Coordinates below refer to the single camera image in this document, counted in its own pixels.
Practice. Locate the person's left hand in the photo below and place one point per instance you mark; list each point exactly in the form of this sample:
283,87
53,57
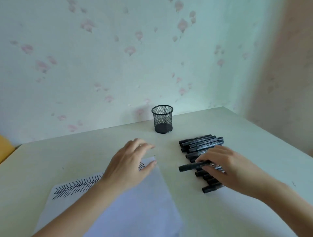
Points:
124,166

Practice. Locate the person's right hand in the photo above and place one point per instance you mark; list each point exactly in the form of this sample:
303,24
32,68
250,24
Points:
232,171

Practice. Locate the person's right thumb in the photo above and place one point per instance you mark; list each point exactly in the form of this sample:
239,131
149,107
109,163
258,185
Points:
211,173

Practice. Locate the person's left thumb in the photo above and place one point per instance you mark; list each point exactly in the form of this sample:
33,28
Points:
148,167

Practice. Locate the single black marker pen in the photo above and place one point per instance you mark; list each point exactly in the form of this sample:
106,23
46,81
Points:
189,167

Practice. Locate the person's right forearm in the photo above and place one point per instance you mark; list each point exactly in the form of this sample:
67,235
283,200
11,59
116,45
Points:
286,207

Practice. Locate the person's left forearm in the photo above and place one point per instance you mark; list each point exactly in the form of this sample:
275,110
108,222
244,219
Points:
75,210

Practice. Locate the row of black markers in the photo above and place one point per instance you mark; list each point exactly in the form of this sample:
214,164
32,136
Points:
199,142

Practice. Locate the white paper with zigzag drawing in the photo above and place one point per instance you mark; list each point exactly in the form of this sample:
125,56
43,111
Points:
144,205

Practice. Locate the black mesh pen holder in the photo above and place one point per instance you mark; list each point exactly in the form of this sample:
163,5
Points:
162,120

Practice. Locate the yellow furniture edge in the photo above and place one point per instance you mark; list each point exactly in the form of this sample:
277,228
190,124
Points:
5,149

